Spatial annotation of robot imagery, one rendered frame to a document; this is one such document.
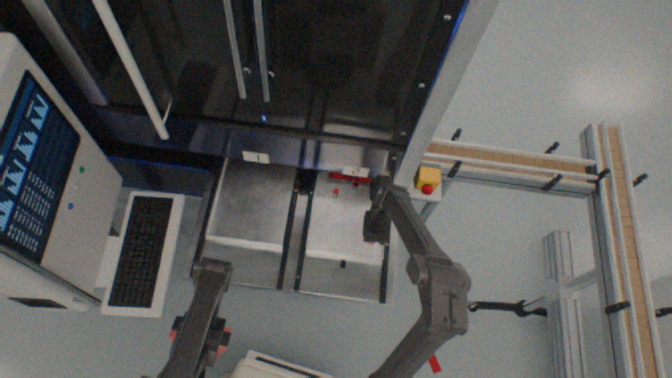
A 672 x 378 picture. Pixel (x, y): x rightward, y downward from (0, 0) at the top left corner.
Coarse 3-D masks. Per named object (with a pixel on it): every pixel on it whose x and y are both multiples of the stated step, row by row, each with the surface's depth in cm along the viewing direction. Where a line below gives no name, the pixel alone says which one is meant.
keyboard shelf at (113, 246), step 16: (144, 192) 175; (128, 208) 172; (176, 208) 173; (176, 224) 171; (112, 240) 167; (176, 240) 169; (112, 256) 165; (112, 272) 162; (160, 272) 163; (160, 288) 161; (160, 304) 158
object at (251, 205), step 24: (240, 168) 173; (264, 168) 174; (288, 168) 174; (216, 192) 165; (240, 192) 169; (264, 192) 170; (288, 192) 170; (216, 216) 165; (240, 216) 165; (264, 216) 166; (240, 240) 159; (264, 240) 162
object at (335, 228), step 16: (320, 176) 174; (320, 192) 171; (352, 192) 172; (368, 192) 172; (320, 208) 168; (336, 208) 169; (352, 208) 169; (368, 208) 169; (320, 224) 166; (336, 224) 166; (352, 224) 166; (320, 240) 163; (336, 240) 164; (352, 240) 164; (352, 256) 160; (368, 256) 158
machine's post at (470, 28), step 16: (480, 0) 92; (496, 0) 91; (464, 16) 96; (480, 16) 95; (464, 32) 99; (480, 32) 99; (448, 48) 105; (464, 48) 103; (448, 64) 109; (464, 64) 108; (448, 80) 113; (432, 96) 119; (448, 96) 119; (432, 112) 125; (416, 128) 133; (432, 128) 132; (416, 144) 140; (416, 160) 149; (400, 176) 159
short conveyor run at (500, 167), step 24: (432, 144) 177; (456, 144) 174; (456, 168) 169; (480, 168) 174; (504, 168) 175; (528, 168) 171; (552, 168) 176; (576, 168) 176; (552, 192) 179; (576, 192) 177
